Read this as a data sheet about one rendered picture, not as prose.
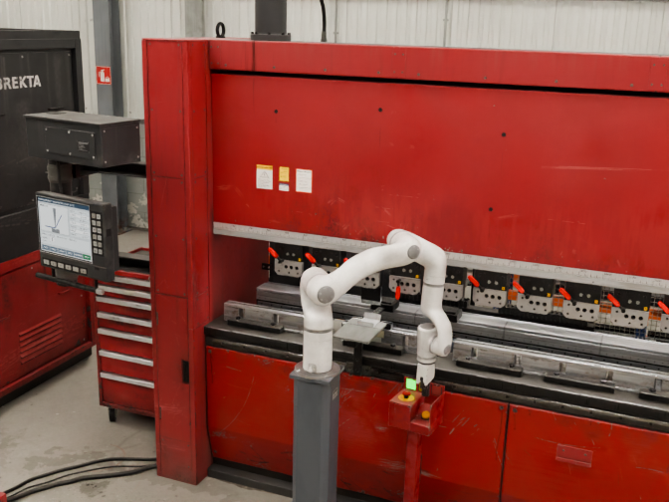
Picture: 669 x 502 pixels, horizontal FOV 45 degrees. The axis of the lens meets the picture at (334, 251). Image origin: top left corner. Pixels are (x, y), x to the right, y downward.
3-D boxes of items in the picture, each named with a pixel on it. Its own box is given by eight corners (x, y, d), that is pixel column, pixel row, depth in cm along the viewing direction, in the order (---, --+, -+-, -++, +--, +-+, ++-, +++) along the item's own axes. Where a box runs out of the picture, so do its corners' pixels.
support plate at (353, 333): (332, 338, 375) (332, 336, 374) (351, 320, 398) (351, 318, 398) (368, 344, 368) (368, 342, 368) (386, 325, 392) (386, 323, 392)
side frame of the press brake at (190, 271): (156, 476, 440) (140, 37, 378) (233, 410, 516) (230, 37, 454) (196, 486, 431) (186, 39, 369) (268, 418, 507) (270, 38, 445)
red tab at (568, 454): (556, 460, 360) (557, 445, 358) (556, 457, 361) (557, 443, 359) (590, 467, 354) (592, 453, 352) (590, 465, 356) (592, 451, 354)
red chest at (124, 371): (99, 424, 494) (90, 267, 467) (146, 391, 539) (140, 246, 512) (168, 441, 476) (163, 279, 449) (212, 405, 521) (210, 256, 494)
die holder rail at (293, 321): (223, 320, 425) (223, 303, 423) (229, 316, 431) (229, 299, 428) (311, 335, 408) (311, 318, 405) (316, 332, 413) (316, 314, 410)
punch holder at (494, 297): (472, 303, 370) (474, 269, 365) (476, 298, 377) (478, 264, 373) (505, 308, 365) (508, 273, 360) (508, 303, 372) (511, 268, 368)
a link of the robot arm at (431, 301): (462, 287, 336) (453, 356, 344) (432, 277, 347) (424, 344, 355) (448, 291, 330) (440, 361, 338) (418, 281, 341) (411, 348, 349)
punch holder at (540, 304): (516, 310, 363) (519, 275, 358) (519, 304, 370) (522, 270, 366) (550, 315, 357) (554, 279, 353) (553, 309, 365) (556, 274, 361)
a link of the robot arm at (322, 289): (308, 301, 333) (318, 315, 318) (297, 276, 329) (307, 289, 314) (415, 249, 340) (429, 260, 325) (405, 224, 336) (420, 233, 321)
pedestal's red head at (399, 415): (387, 425, 364) (389, 388, 359) (402, 411, 377) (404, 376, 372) (429, 436, 354) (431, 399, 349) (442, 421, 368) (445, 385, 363)
